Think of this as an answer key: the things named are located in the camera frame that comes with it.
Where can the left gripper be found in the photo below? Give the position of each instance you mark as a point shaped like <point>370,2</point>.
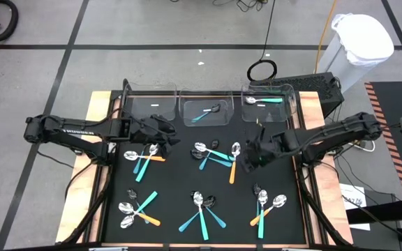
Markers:
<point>150,130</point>

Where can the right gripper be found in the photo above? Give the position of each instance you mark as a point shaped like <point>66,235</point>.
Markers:
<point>267,143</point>

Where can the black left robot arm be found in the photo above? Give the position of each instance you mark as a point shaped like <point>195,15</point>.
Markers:
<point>68,130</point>

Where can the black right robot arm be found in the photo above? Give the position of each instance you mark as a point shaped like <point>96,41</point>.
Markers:
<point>326,134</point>

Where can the black table mat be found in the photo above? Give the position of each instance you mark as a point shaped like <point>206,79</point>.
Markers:
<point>236,209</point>

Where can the clear plastic bin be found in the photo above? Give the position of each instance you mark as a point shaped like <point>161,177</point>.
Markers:
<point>204,93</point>
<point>271,89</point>
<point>152,89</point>

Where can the black perforated computer case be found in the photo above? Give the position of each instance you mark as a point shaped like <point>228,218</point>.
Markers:
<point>316,83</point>

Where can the white paper sheet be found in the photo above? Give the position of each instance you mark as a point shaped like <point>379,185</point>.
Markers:
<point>351,193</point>

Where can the black beam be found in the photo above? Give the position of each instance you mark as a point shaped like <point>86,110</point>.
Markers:
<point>382,211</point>

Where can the black mat striped edge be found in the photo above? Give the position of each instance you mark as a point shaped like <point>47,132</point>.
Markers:
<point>393,101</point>

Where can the trash can white bag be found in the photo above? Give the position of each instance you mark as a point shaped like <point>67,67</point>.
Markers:
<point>361,38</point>

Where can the silver metal bracket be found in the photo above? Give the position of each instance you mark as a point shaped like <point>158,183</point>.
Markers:
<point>108,249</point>
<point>297,249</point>

